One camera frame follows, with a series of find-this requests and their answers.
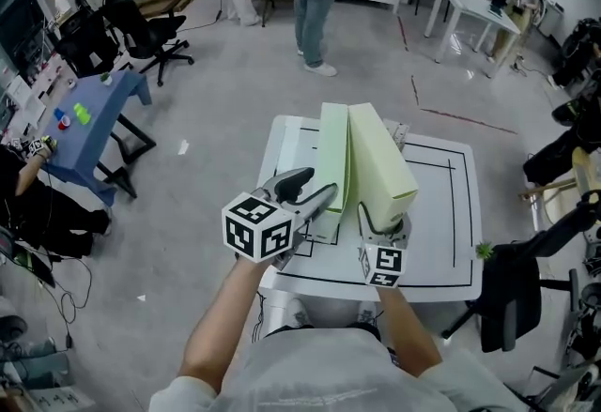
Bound tall pale green box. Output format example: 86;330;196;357
309;102;353;246

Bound wooden card holder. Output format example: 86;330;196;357
382;118;410;153

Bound round wooden side table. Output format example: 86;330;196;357
518;146;601;223

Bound green cup stack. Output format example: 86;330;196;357
72;102;93;126

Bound person's white shirt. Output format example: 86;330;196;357
149;332;530;412

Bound person's left forearm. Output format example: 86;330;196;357
177;254;271;395

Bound black office chair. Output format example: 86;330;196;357
101;0;194;87
440;191;601;353

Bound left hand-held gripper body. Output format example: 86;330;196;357
221;182;312;271

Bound white square table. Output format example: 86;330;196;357
424;0;522;79

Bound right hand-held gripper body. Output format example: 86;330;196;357
359;230;408;289

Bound person's shoe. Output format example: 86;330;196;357
285;297;310;330
355;300;379;326

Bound blue cloth covered table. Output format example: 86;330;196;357
39;69;157;207

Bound person's right shoe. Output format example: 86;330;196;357
355;300;379;326

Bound person's right forearm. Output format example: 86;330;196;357
375;285;445;378

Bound white low table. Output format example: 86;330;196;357
255;114;485;308

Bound person's left shoe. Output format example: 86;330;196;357
285;297;310;330

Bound pale green sheet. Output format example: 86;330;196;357
347;102;420;237

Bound black cable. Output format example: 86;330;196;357
252;292;267;341

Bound person's black shorts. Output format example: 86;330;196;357
262;321;382;348

